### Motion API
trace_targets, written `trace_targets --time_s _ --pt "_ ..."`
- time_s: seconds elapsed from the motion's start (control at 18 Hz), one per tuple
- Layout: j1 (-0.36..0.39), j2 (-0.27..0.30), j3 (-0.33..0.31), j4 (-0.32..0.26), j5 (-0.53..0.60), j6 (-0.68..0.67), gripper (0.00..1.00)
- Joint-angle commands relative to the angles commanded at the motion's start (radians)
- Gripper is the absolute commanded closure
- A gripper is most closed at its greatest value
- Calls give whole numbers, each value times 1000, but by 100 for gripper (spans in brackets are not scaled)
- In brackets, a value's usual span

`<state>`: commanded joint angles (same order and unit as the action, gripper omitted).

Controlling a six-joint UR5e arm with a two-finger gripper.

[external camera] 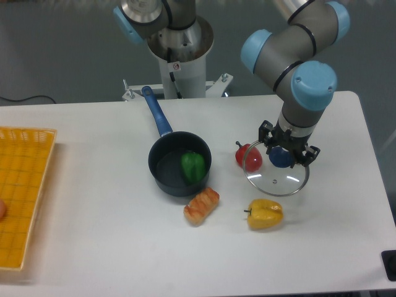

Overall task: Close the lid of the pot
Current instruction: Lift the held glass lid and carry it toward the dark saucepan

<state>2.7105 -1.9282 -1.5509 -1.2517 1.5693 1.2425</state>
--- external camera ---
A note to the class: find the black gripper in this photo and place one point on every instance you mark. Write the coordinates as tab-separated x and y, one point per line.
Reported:
297	146

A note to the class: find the glass lid with blue knob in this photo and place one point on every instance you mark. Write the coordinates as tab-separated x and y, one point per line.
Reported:
276	177

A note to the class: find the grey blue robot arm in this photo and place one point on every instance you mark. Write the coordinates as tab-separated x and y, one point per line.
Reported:
284	61

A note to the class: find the red bell pepper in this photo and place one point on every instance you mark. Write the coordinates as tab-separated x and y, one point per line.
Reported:
252	162

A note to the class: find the yellow bell pepper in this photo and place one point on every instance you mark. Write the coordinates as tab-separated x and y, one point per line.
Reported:
263	213

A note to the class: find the green bell pepper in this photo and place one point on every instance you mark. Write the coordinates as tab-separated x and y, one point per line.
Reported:
193	167

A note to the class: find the toy bread loaf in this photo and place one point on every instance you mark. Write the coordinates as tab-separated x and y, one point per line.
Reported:
201	206

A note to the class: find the black table edge device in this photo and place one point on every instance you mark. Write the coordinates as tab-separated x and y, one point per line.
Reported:
389	262

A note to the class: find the yellow woven basket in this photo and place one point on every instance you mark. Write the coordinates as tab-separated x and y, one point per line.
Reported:
25	157

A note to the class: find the orange round item in basket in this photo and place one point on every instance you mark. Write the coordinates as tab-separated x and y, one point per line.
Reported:
3	209

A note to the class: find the dark pot with blue handle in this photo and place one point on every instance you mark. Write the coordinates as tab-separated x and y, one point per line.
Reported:
164	160

